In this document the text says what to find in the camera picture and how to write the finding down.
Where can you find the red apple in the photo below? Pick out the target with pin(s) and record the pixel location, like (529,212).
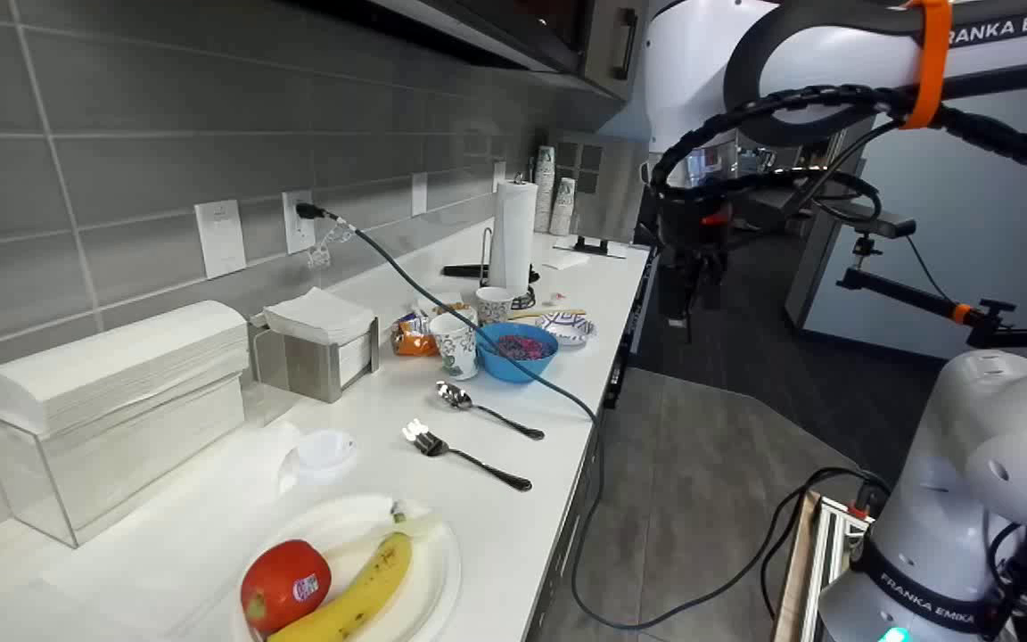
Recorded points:
(285,585)

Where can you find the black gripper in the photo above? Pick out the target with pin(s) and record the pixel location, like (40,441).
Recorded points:
(693,235)

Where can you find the coloured gravel pieces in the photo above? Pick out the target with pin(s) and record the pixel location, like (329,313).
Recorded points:
(521,348)

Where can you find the orange snack bag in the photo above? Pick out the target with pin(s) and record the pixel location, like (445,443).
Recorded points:
(412,340)

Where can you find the black kitchen tongs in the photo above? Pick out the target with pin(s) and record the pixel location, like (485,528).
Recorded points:
(471,273)

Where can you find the black stand with orange joints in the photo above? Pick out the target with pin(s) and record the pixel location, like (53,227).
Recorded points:
(918,292)

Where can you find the stack of white cups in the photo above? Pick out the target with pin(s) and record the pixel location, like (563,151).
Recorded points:
(563,203)
(544,187)

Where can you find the white round plate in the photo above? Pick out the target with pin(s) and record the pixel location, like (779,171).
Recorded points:
(430,573)

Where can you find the clear plastic lid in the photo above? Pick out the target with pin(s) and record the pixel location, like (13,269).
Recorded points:
(323,453)

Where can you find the yellow banana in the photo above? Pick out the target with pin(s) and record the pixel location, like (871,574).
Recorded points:
(357,600)

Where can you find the blue plastic bowl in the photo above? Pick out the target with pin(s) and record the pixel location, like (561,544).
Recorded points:
(510,366)

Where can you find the dark upper cabinet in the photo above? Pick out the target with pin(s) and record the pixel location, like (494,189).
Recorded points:
(536,30)

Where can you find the white wall outlet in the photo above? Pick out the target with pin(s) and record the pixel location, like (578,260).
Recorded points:
(417,194)

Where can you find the white paper towel roll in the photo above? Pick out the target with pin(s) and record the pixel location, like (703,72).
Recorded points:
(513,235)

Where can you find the clear folded towel dispenser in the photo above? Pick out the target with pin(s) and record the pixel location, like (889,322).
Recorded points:
(123,404)

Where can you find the metal napkin holder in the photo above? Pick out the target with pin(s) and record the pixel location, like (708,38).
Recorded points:
(316,351)

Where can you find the wooden frame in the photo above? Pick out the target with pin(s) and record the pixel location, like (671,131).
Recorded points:
(798,573)

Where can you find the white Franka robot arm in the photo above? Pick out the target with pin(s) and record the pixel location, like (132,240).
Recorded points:
(987,465)

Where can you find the blank white wall plate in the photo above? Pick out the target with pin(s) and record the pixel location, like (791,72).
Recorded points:
(219,235)

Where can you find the white outlet with plug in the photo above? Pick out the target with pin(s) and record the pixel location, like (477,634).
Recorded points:
(297,221)

